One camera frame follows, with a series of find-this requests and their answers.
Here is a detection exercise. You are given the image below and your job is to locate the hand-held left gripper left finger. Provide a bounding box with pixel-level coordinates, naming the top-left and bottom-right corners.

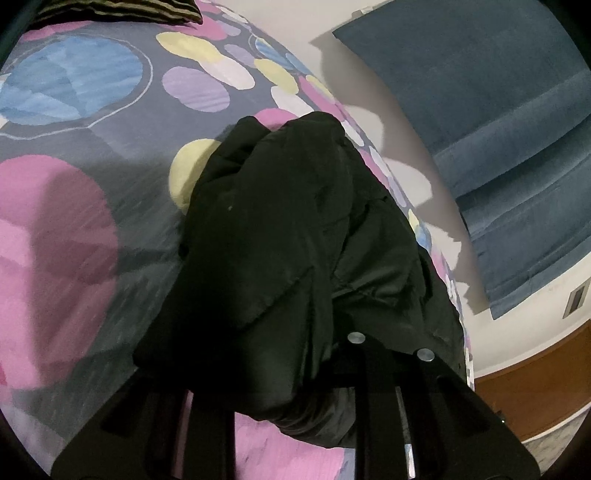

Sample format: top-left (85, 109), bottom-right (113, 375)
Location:
top-left (50, 369), bottom-right (238, 480)

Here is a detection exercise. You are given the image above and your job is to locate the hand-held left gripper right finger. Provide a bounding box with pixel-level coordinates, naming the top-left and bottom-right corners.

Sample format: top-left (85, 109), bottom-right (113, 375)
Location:
top-left (339, 330), bottom-right (541, 480)

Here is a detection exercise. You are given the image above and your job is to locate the black jacket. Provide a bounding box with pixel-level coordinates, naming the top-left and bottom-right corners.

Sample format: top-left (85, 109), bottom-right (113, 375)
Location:
top-left (133, 111), bottom-right (467, 450)

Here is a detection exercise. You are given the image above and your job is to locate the brown wooden door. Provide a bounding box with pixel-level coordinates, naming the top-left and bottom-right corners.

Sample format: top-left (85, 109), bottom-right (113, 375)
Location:
top-left (473, 318), bottom-right (591, 444)

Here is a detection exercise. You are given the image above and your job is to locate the dotted grey bed sheet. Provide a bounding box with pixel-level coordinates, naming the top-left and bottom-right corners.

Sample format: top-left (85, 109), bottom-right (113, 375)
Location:
top-left (0, 0), bottom-right (476, 480)

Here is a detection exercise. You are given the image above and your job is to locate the blue curtain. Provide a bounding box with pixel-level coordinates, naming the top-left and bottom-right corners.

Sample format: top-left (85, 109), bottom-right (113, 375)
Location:
top-left (331, 0), bottom-right (591, 320)

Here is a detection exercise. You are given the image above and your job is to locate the striped pillow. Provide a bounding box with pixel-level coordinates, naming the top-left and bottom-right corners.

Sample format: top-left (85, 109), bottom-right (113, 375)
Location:
top-left (32, 0), bottom-right (204, 26)

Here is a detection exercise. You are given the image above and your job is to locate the wall switch plate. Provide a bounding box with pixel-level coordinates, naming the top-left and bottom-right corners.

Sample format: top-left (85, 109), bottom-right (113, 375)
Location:
top-left (562, 285), bottom-right (587, 319)

